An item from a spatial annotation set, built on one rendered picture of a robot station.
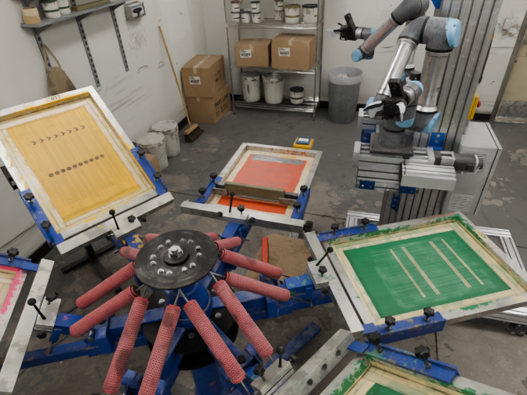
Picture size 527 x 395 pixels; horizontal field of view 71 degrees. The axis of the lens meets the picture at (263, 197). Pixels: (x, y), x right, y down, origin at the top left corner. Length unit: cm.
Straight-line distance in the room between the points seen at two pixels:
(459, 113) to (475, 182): 44
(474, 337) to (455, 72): 172
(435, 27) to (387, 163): 72
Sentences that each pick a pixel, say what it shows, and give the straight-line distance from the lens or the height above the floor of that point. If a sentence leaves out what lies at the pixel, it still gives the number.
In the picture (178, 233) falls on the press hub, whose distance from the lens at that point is 149.
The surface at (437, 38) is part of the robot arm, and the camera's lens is 192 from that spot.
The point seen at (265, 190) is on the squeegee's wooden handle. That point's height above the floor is 105.
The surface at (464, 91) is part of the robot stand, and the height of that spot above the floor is 152.
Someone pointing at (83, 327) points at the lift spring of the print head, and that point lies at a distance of 155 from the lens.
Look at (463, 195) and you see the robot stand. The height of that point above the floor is 91.
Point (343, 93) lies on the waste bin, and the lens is 515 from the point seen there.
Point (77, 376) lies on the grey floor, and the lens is 287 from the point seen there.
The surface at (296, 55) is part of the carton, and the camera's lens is 516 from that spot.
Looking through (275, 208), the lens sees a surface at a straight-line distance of 213.
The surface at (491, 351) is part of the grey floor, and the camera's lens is 296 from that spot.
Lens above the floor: 226
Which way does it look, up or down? 36 degrees down
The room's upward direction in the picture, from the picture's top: 3 degrees counter-clockwise
